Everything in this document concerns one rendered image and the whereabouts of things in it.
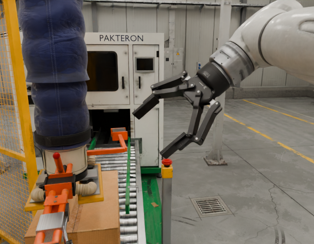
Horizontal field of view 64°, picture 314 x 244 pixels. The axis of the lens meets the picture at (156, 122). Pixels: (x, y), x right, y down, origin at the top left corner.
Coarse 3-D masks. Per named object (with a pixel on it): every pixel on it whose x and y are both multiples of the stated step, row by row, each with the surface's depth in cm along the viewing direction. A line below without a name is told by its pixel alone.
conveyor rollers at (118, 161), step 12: (96, 156) 299; (108, 156) 301; (120, 156) 302; (132, 156) 303; (108, 168) 267; (120, 168) 267; (132, 168) 268; (120, 180) 242; (132, 180) 243; (120, 192) 224; (132, 192) 225; (120, 204) 207; (132, 204) 202; (120, 216) 190; (132, 216) 190; (120, 228) 174; (132, 228) 174; (120, 240) 164; (132, 240) 164
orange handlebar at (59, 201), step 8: (120, 136) 137; (120, 144) 128; (88, 152) 115; (96, 152) 116; (104, 152) 117; (112, 152) 118; (120, 152) 119; (56, 168) 98; (64, 192) 81; (48, 200) 75; (56, 200) 75; (64, 200) 75; (48, 208) 72; (56, 208) 76; (64, 208) 73; (40, 232) 62; (56, 232) 62; (40, 240) 60; (56, 240) 60
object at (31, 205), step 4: (40, 172) 121; (44, 172) 120; (36, 180) 114; (32, 188) 107; (28, 200) 98; (32, 200) 97; (44, 200) 97; (28, 204) 95; (32, 204) 95; (36, 204) 95; (40, 204) 95; (24, 208) 94; (28, 208) 94; (32, 208) 94; (36, 208) 95; (40, 208) 95
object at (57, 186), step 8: (48, 176) 88; (56, 176) 89; (64, 176) 90; (72, 176) 90; (48, 184) 82; (56, 184) 82; (64, 184) 82; (72, 184) 84; (48, 192) 82; (56, 192) 82; (72, 192) 84
